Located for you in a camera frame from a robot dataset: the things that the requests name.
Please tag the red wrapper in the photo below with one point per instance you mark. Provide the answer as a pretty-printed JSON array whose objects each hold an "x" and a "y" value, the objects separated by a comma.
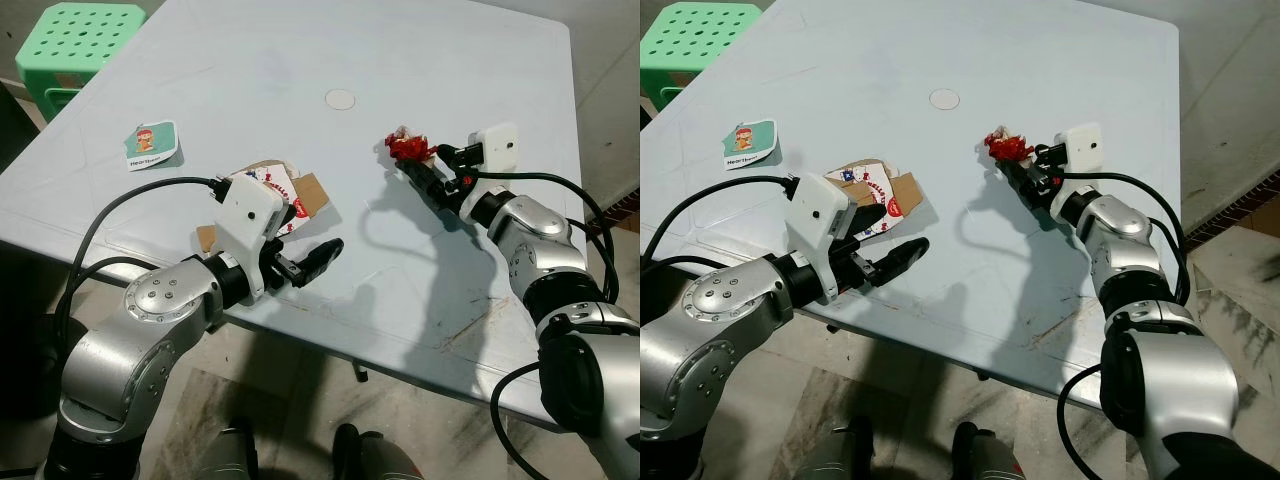
[
  {"x": 1008, "y": 148},
  {"x": 408, "y": 148}
]

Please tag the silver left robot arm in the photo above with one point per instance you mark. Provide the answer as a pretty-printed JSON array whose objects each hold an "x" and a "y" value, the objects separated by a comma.
[
  {"x": 715, "y": 340},
  {"x": 130, "y": 340}
]

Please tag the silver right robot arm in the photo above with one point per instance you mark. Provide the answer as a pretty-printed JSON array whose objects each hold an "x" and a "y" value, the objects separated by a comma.
[
  {"x": 1125, "y": 240},
  {"x": 530, "y": 240}
]

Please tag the flattened printed cardboard box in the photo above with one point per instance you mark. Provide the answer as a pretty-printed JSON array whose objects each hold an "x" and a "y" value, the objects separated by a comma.
[
  {"x": 903, "y": 190},
  {"x": 308, "y": 195}
]

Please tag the round white table cap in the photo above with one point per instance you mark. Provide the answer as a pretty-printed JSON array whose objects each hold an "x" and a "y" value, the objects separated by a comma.
[
  {"x": 341, "y": 99},
  {"x": 944, "y": 99}
]

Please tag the teal white snack packet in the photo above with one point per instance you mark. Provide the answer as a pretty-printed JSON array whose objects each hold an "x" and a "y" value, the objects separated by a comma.
[
  {"x": 150, "y": 142},
  {"x": 750, "y": 142}
]

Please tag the grey left robot leg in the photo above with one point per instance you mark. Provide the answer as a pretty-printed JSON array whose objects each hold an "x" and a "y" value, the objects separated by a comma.
[
  {"x": 230, "y": 460},
  {"x": 830, "y": 455}
]

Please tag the grey robot leg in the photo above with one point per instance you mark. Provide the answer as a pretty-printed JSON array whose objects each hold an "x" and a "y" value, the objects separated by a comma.
[
  {"x": 830, "y": 455},
  {"x": 995, "y": 460},
  {"x": 385, "y": 460},
  {"x": 230, "y": 460}
]

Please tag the grey right robot leg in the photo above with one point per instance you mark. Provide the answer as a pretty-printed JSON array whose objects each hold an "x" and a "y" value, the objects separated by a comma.
[
  {"x": 385, "y": 460},
  {"x": 995, "y": 460}
]

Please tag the green plastic stool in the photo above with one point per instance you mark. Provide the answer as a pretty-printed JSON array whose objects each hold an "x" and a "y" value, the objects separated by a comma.
[
  {"x": 695, "y": 35},
  {"x": 80, "y": 40}
]

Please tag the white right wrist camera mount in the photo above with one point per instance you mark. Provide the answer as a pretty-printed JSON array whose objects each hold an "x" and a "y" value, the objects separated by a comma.
[
  {"x": 1082, "y": 148},
  {"x": 497, "y": 145}
]

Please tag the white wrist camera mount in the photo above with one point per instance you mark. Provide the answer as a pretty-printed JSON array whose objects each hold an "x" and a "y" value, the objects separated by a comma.
[
  {"x": 815, "y": 220},
  {"x": 1082, "y": 148},
  {"x": 497, "y": 145},
  {"x": 245, "y": 215}
]

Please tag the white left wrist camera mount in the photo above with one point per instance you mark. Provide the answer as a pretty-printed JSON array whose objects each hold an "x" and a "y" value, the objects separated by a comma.
[
  {"x": 245, "y": 215},
  {"x": 815, "y": 220}
]

